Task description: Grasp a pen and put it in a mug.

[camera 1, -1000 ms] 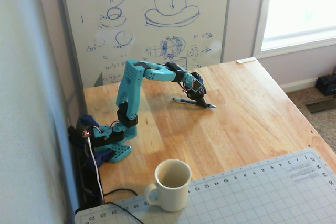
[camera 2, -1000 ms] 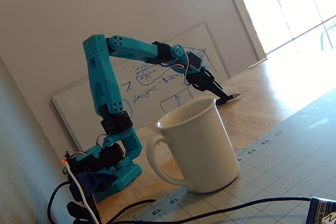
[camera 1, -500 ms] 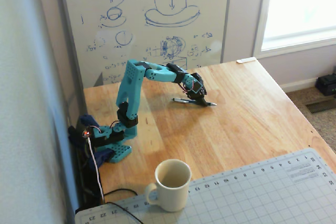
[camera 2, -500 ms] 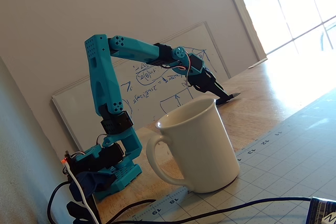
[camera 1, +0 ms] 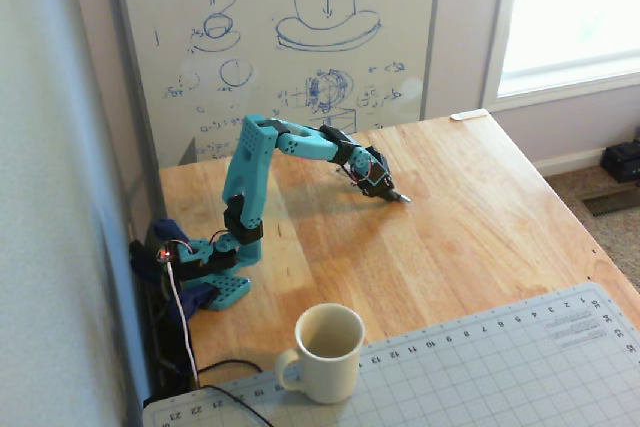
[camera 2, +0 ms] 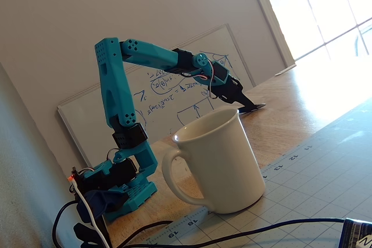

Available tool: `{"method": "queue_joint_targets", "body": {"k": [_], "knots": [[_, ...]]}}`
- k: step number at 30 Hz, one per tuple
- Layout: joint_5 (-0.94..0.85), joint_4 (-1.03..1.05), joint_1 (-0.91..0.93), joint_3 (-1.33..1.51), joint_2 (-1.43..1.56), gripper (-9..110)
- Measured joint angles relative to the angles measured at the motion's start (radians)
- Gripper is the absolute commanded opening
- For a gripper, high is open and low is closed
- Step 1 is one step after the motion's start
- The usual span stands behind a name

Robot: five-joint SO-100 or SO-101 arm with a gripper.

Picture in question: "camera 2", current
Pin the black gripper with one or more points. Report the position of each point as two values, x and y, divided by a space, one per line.
232 89

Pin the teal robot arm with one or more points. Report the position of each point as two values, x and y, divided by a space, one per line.
114 94

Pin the cream ceramic mug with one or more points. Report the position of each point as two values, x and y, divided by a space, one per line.
221 161

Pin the whiteboard with blue drawings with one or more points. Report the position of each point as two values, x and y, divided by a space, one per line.
162 97

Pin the grey cutting mat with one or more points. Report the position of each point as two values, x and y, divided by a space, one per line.
305 187

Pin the blue clamp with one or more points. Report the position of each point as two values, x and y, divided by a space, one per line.
98 201

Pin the blue patterned object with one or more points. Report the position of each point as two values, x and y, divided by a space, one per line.
356 232

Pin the black clamp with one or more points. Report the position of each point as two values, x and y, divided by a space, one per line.
87 235

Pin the window with white frame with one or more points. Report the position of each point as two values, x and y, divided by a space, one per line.
325 7

